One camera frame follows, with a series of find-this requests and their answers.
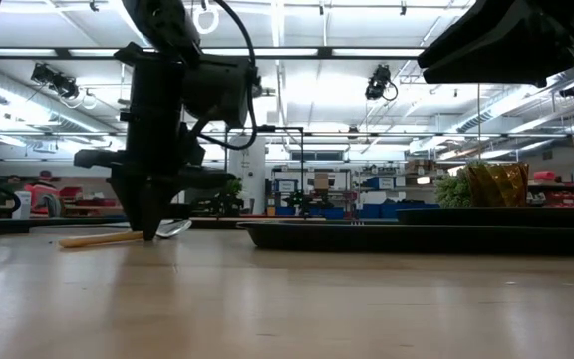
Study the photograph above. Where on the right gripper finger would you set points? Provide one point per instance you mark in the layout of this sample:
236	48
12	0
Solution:
506	70
491	35

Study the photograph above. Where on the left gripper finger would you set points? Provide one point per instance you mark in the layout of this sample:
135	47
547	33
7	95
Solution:
135	204
165	204

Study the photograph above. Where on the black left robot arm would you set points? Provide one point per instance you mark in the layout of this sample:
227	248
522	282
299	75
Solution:
162	20

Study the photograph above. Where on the amber ribbed glass cup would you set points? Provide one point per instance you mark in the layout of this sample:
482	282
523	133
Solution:
498	184

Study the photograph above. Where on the black plate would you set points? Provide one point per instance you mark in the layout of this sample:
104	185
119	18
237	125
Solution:
491	217

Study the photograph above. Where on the black serving tray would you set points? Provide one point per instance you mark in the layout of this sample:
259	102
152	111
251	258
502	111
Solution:
416	239

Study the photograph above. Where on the dark background plant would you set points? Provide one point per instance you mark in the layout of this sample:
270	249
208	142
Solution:
232	194

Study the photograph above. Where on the person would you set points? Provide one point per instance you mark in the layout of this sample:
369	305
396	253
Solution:
43	192

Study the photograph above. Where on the red box on rack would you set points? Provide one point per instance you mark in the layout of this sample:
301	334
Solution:
544	175

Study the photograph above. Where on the white canister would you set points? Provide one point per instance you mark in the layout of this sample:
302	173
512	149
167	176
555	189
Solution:
22	205

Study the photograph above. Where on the cardboard box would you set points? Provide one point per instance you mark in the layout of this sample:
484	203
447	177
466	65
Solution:
321	181

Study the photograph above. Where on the row of blue bins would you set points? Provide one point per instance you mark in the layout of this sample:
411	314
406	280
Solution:
396	210

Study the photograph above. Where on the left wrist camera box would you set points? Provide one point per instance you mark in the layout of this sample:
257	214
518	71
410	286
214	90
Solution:
217	90

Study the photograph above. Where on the black frame-mounted camera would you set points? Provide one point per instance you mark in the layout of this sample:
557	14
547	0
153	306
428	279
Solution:
379	82
55	80

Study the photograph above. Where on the wall rack of parts bins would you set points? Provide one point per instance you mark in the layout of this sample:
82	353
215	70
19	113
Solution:
571	198

